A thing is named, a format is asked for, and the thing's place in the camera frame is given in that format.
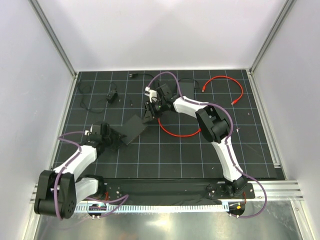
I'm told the aluminium front frame rail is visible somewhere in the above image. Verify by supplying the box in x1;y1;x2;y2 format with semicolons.
29;180;304;204

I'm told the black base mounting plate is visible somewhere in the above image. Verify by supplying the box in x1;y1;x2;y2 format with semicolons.
104;178;255;206

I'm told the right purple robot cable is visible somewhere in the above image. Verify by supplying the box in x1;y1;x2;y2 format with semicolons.
147;71;268;220

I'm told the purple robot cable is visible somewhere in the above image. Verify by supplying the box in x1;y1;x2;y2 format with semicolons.
147;71;268;220
53;131;130;221

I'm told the black grid mat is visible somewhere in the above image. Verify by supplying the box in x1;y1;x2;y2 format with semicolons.
62;69;285;180

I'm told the small black plug adapter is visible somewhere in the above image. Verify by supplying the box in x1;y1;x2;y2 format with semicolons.
105;90;118;104

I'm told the right aluminium corner post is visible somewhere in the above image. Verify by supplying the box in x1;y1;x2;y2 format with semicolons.
248;0;296;75

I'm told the thin black adapter cable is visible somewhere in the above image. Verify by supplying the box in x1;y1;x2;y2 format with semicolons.
76;79;120;114

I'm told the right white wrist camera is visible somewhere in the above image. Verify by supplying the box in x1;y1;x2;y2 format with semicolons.
144;86;158;102

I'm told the white slotted cable duct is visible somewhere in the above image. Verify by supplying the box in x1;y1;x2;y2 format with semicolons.
74;202;229;214

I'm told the black power cord with plug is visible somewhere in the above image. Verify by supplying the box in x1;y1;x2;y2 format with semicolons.
129;72;156;82

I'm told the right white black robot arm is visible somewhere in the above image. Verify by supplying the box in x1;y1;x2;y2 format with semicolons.
142;84;248;198

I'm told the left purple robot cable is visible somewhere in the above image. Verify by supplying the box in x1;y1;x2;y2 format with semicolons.
53;131;130;221

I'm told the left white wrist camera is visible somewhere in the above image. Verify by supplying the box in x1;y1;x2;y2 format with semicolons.
84;125;93;136

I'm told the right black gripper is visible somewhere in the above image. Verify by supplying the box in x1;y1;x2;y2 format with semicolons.
142;100;166;124

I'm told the aluminium corner post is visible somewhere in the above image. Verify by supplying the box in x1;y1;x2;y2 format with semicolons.
248;0;296;75
28;0;77;78

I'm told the left aluminium corner post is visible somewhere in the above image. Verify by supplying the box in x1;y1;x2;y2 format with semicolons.
28;0;77;78

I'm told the black network switch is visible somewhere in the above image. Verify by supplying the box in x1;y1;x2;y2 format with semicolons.
120;114;148;146
179;82;195;100

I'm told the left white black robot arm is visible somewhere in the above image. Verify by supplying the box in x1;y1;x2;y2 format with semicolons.
33;122;126;220

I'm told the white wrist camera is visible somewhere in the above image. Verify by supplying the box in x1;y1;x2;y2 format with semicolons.
84;125;93;136
144;86;158;102

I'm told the long orange ethernet cable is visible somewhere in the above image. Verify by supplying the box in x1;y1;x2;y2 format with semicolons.
157;117;203;138

